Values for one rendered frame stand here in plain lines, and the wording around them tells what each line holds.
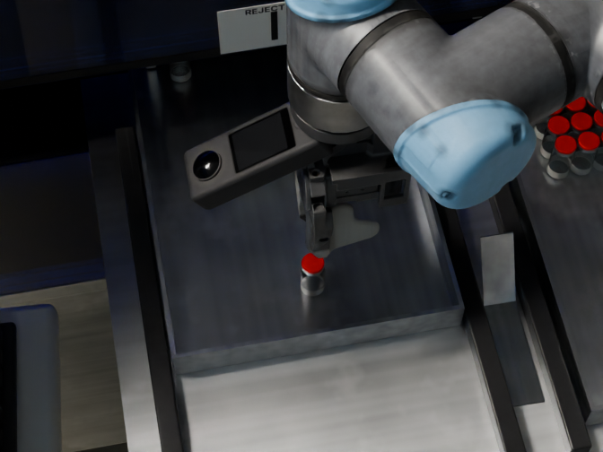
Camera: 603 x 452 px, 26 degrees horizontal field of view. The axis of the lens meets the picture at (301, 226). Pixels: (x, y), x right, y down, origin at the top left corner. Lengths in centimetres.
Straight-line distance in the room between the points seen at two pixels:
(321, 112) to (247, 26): 30
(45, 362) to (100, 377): 50
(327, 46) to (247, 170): 18
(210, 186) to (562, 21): 30
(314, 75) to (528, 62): 15
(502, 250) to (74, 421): 89
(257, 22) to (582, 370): 42
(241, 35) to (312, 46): 36
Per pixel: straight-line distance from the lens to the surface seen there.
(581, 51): 83
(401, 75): 79
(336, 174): 98
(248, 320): 119
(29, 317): 130
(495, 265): 119
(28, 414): 126
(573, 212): 126
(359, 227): 106
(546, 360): 117
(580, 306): 122
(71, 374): 176
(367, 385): 116
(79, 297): 157
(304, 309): 119
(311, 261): 116
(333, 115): 90
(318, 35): 83
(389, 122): 80
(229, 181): 97
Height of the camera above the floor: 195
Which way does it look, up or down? 60 degrees down
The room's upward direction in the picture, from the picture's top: straight up
